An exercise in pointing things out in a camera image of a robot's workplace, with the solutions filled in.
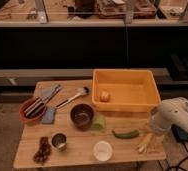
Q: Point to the green chili pepper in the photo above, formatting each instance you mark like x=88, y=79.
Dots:
x=129, y=135

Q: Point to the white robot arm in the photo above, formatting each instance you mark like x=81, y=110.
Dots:
x=167, y=113

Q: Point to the small yellow fruit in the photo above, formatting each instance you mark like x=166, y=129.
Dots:
x=105, y=96

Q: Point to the dark brown bowl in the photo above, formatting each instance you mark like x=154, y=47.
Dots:
x=82, y=116

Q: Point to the green lettuce leaf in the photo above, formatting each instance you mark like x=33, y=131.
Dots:
x=99, y=123

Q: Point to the yellow plastic bin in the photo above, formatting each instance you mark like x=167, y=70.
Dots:
x=130, y=90

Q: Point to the blue sponge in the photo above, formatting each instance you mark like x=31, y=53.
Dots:
x=49, y=116

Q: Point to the striped item in bowl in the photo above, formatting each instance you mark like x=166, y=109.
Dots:
x=33, y=107

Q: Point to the orange round bowl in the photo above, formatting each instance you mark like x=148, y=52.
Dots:
x=30, y=121

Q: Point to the small metal cup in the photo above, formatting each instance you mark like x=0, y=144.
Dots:
x=59, y=141

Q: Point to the white round cup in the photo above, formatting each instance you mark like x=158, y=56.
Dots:
x=102, y=151

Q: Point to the dark grape bunch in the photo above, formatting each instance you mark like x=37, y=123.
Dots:
x=41, y=156

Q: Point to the black power box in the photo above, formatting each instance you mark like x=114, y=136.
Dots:
x=179, y=134

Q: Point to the white handled brush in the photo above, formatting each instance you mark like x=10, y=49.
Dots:
x=80, y=92

